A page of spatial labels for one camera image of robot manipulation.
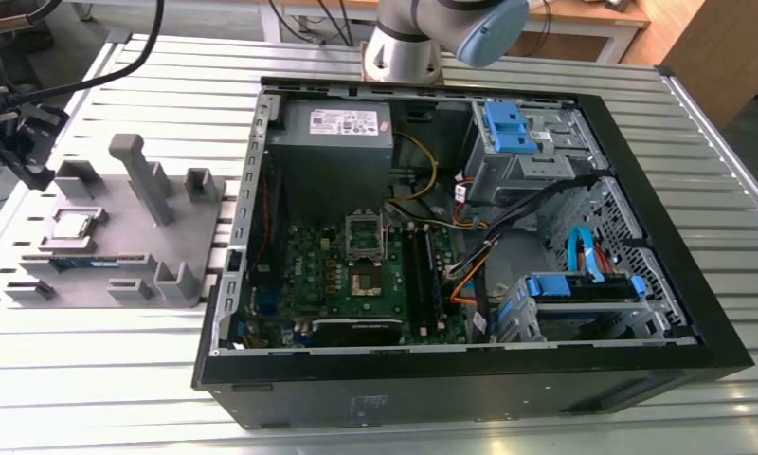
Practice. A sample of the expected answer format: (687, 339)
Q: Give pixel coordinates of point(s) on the hard disk in blue carrier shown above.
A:
(546, 286)

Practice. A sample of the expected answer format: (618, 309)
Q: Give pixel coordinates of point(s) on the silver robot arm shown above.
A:
(403, 52)

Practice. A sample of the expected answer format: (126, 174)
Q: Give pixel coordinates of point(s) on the grey power supply unit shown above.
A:
(327, 166)

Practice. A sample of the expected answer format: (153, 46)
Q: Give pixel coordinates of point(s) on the grey parts rack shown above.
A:
(182, 237)

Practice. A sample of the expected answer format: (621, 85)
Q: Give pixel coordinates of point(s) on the blue board connector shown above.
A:
(266, 303)

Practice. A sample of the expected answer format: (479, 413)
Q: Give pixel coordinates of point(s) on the small dark desk object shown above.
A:
(618, 4)

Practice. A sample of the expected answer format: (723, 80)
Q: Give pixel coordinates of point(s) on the wooden desk white frame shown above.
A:
(606, 16)

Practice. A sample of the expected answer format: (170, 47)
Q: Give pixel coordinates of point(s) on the wooden cabinet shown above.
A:
(733, 47)

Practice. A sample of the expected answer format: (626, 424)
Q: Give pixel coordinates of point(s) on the white metal table frame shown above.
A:
(269, 26)

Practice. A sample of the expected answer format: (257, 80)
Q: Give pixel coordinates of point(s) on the blue RAM stick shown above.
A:
(85, 264)

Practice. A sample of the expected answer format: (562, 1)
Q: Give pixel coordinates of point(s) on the green motherboard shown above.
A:
(315, 284)

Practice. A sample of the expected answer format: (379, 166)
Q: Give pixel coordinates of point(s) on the blue plastic drive latch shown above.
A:
(507, 128)

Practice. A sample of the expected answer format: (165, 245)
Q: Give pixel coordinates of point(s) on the silver CPU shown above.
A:
(69, 225)

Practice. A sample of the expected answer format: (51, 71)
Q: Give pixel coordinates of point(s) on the grey metal disk bay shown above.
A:
(597, 314)

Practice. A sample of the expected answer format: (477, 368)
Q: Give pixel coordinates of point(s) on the CPU socket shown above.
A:
(366, 283)

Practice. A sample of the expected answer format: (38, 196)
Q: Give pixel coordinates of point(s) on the black RAM slot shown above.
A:
(417, 279)
(425, 279)
(431, 279)

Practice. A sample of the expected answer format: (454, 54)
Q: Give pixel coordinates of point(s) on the black graphics card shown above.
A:
(353, 332)

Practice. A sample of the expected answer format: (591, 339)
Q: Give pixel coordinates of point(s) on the grey metal drive cage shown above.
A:
(543, 166)

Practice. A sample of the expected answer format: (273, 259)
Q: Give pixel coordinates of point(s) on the white connector block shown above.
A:
(453, 271)

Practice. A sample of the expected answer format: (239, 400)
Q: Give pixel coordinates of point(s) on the metal locking lever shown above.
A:
(387, 237)

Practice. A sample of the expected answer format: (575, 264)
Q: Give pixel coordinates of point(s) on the black PC case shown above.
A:
(417, 393)

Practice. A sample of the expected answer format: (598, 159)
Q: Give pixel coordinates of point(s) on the black table corner cap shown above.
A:
(665, 71)
(118, 38)

